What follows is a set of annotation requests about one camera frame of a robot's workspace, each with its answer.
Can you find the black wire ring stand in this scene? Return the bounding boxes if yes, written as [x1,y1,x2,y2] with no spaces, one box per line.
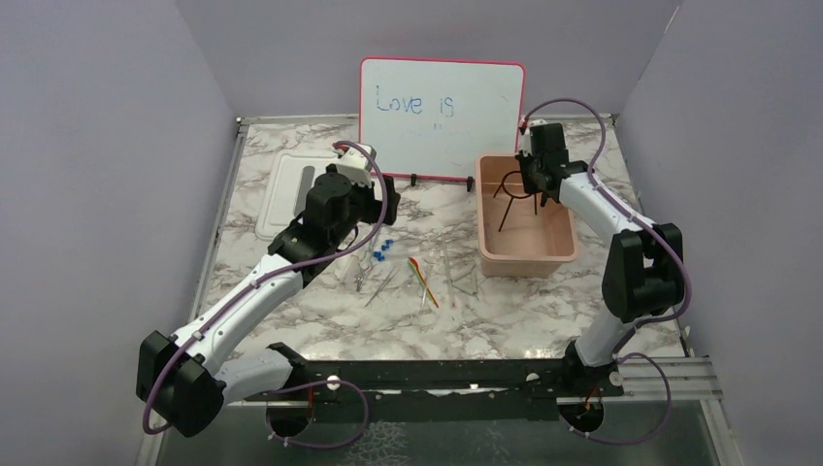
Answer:
[493,171,538,232]

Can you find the glass stirring rod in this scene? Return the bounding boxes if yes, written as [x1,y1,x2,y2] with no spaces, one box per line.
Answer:
[440,232,456,309]

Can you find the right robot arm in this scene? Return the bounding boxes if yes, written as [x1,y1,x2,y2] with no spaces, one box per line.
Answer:
[515,119,685,395]

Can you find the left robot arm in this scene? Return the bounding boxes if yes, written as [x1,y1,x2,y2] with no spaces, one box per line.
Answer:
[136,171,401,437]

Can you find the blue-capped test tube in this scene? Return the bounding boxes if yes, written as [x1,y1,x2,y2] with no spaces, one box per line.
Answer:
[376,253,413,262]
[380,238,426,250]
[380,242,422,253]
[373,250,415,261]

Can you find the metal tweezers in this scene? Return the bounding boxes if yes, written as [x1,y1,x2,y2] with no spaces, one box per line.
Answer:
[365,267,398,307]

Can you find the pink plastic bin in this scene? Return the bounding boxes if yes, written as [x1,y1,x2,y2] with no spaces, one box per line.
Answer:
[475,154,578,278]

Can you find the white plastic bin lid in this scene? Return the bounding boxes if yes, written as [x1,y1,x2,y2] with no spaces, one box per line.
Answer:
[255,151,336,242]

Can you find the pink-framed whiteboard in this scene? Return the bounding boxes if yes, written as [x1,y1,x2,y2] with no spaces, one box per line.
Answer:
[358,56,526,179]

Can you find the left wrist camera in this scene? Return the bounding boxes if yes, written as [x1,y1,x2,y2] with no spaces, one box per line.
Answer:
[333,144,372,187]

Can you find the black base frame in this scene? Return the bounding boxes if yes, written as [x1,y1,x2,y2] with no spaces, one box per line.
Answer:
[250,359,624,423]

